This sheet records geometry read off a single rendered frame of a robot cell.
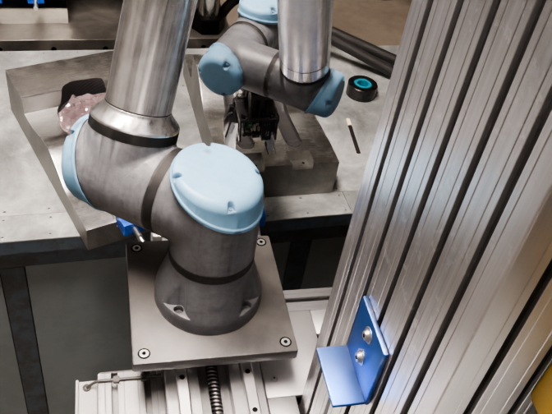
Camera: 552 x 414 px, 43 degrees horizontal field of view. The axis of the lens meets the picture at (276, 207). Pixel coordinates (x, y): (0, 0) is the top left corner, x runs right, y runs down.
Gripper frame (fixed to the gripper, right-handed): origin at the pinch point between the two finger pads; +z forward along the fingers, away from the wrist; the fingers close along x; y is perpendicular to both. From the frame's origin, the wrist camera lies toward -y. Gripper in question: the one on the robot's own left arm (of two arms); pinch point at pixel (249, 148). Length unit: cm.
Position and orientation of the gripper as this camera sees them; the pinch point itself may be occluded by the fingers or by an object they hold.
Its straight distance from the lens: 142.0
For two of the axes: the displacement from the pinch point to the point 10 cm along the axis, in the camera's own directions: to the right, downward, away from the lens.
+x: 9.8, -0.9, 1.8
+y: 1.8, 7.4, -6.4
